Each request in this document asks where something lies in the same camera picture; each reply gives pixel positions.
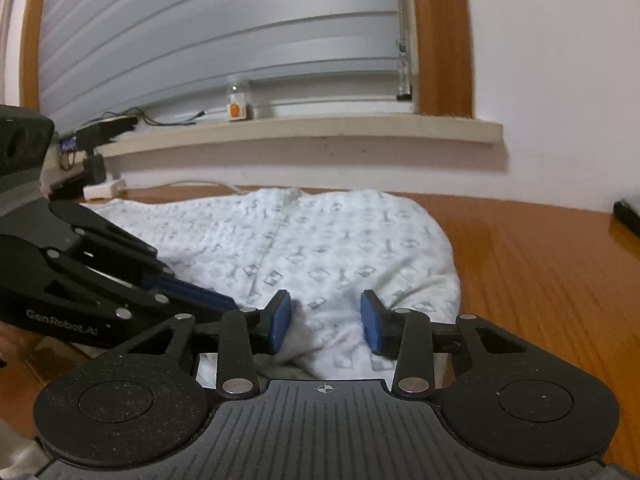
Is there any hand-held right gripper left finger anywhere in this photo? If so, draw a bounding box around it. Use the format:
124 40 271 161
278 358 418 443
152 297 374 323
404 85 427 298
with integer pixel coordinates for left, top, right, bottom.
85 289 292 400

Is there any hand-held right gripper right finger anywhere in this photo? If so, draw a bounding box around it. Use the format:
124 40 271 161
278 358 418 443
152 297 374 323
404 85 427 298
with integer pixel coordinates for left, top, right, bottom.
360 290 568 400

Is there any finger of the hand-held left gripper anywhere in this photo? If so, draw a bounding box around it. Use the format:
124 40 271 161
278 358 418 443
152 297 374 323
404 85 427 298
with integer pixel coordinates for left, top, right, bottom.
47 200 236 313
45 247 201 351

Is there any white patterned pajama shirt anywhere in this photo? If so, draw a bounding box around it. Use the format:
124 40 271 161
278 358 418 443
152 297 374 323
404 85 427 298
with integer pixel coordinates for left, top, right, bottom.
77 187 462 388

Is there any white power strip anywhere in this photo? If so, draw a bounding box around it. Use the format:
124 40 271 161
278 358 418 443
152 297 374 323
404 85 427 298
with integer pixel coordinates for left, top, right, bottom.
82 179 128 200

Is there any black power adapter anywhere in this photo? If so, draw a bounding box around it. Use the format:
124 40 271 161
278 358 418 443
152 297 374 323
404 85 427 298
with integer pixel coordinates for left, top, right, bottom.
82 152 107 186

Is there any glass jar with orange label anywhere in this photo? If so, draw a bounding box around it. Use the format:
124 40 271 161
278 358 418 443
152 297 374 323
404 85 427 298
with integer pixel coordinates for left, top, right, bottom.
226 74 251 122

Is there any beige window sill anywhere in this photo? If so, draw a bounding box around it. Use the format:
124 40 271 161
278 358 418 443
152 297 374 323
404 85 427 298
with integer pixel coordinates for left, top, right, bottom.
97 116 503 158

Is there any grey window blind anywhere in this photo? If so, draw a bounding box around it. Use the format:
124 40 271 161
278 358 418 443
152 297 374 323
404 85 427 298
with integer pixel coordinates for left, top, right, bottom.
37 0 416 133

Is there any black folded garment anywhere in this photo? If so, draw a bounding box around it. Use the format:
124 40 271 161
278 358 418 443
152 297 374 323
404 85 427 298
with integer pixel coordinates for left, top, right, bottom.
613 200 640 238

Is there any clear plastic chain clip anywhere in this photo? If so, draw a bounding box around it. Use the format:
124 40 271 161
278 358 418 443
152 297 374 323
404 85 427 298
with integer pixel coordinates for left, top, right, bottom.
395 40 413 101

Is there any wooden window frame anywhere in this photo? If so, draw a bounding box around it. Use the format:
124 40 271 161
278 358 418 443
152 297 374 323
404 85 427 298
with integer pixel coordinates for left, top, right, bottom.
20 0 475 121

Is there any blind bead chain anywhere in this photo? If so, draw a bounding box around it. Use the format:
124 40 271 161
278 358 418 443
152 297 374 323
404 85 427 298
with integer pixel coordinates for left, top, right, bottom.
395 0 411 46

